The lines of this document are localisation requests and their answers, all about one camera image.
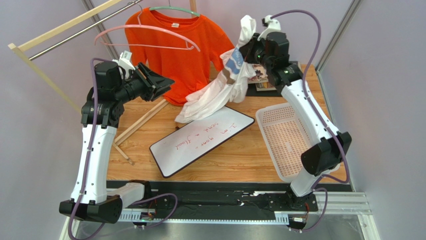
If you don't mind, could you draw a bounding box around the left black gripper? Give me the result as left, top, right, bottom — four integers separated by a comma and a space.
114, 62, 175, 105

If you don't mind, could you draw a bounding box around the white printed t shirt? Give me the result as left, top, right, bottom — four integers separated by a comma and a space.
174, 15, 257, 124

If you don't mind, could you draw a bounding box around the orange t shirt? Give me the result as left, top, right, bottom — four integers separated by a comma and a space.
126, 8, 234, 106

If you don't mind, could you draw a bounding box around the pink clothes hanger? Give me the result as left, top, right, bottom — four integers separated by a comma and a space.
94, 1, 201, 52

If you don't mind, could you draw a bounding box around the green clothes hanger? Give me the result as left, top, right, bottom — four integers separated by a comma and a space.
149, 0, 201, 17

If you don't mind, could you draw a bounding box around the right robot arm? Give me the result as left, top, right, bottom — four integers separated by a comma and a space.
239, 31, 352, 198

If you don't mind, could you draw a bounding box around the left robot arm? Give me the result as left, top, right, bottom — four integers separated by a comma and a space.
58, 58, 174, 224

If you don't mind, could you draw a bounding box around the pink cover book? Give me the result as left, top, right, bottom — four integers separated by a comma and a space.
247, 64, 268, 84

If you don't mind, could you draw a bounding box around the dark red cover book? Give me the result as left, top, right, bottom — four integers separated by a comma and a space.
255, 80, 276, 92

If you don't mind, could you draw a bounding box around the large black book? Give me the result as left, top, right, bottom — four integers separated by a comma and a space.
246, 61, 303, 97

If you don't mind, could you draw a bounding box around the whiteboard with red writing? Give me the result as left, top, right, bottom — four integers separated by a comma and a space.
149, 106, 255, 178

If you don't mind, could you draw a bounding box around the white plastic basket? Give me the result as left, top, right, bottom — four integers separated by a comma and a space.
255, 103, 312, 183

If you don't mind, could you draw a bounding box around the wooden clothes rack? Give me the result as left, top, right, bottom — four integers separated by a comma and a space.
7, 0, 199, 166

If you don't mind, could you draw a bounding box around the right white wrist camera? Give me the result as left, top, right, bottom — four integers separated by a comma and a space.
257, 15, 281, 41

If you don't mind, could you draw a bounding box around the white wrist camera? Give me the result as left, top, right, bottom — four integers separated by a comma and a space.
112, 50, 136, 80
257, 15, 281, 41

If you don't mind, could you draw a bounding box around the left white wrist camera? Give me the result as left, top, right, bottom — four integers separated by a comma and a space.
112, 50, 136, 80

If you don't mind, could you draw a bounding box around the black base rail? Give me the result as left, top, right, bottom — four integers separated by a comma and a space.
106, 180, 354, 231

